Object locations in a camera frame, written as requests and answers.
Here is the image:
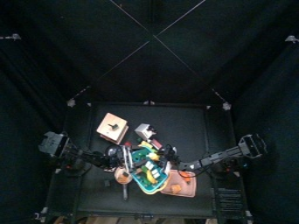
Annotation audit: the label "teal toy basket orange handles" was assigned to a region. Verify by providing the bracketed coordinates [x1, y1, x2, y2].
[129, 146, 172, 195]

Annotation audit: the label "small red toy piece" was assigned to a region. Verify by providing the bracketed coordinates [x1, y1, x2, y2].
[150, 138, 164, 149]

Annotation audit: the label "round black glossy toy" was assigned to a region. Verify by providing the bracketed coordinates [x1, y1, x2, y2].
[105, 144, 122, 157]

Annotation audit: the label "red orange toy carrot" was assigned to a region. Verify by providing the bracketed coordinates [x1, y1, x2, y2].
[177, 171, 192, 184]

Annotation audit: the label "pink plastic tray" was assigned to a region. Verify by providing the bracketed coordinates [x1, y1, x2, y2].
[160, 170, 197, 199]

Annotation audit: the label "white toy cube appliance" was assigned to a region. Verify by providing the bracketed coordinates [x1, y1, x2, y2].
[134, 122, 157, 141]

